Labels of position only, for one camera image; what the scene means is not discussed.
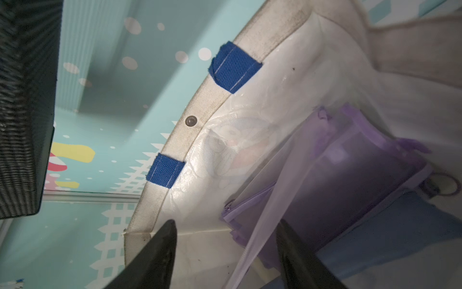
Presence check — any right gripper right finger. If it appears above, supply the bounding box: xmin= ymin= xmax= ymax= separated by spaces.
xmin=276 ymin=220 xmax=347 ymax=289

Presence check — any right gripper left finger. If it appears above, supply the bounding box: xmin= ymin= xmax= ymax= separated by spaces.
xmin=105 ymin=220 xmax=178 ymax=289

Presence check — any black wire mesh basket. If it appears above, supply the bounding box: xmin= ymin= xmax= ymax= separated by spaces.
xmin=1 ymin=1 xmax=63 ymax=219

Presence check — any blue mesh pencil pouch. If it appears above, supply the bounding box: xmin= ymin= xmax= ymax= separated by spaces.
xmin=316 ymin=190 xmax=462 ymax=279

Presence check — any cream canvas tote bag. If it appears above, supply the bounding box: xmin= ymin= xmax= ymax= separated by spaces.
xmin=125 ymin=1 xmax=462 ymax=289

